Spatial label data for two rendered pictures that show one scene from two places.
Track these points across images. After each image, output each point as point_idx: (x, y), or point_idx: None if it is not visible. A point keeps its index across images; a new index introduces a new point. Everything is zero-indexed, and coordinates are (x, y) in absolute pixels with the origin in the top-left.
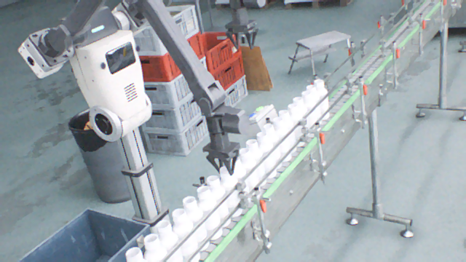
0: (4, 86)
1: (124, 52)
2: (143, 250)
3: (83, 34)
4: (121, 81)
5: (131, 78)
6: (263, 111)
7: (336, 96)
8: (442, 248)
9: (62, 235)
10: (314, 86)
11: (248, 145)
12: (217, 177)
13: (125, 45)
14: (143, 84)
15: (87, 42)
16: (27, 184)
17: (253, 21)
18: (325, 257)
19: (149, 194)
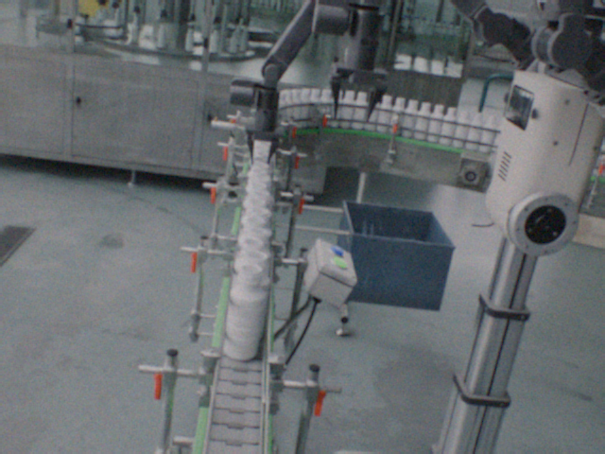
0: None
1: (523, 103)
2: (347, 249)
3: (479, 27)
4: (506, 139)
5: (511, 148)
6: (319, 250)
7: (249, 433)
8: None
9: (441, 237)
10: (248, 256)
11: (263, 177)
12: (260, 154)
13: (527, 94)
14: (518, 175)
15: (551, 73)
16: None
17: (336, 65)
18: None
19: (472, 340)
